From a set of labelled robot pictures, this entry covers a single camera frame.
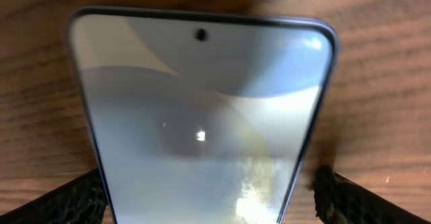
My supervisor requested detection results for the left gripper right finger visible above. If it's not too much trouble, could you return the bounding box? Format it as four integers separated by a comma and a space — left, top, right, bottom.
312, 165, 430, 224

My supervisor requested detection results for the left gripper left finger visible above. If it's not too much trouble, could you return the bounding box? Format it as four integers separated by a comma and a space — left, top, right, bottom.
1, 169, 108, 224

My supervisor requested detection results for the blue Samsung Galaxy smartphone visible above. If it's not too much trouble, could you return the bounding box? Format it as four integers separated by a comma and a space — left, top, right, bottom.
65, 6, 339, 223

